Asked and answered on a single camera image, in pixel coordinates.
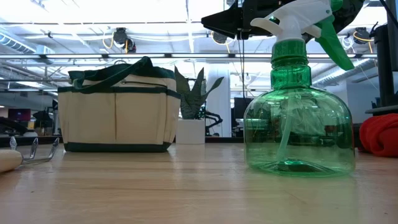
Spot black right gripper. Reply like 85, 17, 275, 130
201, 0, 293, 40

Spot beige green gardening bag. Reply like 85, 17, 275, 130
58, 55, 182, 154

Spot red black gardening glove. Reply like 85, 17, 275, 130
359, 113, 398, 158

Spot hand rake wooden handle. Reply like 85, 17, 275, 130
0, 136, 60, 174

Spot black background monitor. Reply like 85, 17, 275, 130
233, 97, 249, 138

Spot snake plant in white pot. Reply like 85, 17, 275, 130
174, 65, 225, 145

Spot green plastic spray bottle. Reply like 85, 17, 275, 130
243, 0, 357, 179

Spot dark red background screen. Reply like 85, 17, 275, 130
7, 108, 32, 121

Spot black ceiling cord reel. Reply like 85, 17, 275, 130
353, 27, 371, 45
112, 27, 137, 54
212, 30, 229, 45

